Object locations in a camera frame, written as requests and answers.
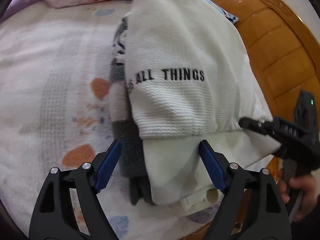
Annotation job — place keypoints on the wooden headboard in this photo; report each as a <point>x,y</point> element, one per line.
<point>275,42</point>

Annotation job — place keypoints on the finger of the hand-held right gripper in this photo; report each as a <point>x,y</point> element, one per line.
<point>252,125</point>

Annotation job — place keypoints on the white button jacket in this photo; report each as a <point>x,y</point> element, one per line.
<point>175,55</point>

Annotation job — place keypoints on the light blue pillow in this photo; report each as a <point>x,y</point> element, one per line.
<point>230,17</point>

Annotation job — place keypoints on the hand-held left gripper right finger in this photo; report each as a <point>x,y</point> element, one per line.
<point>212,167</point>

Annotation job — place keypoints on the person's right hand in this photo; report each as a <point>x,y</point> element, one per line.
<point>306,187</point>

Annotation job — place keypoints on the bed with patterned sheet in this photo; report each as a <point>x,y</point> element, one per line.
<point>50,80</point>

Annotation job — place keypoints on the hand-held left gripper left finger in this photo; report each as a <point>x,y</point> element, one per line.
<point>107,167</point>

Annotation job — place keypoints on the grey checkered garment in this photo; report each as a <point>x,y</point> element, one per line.
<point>130,150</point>

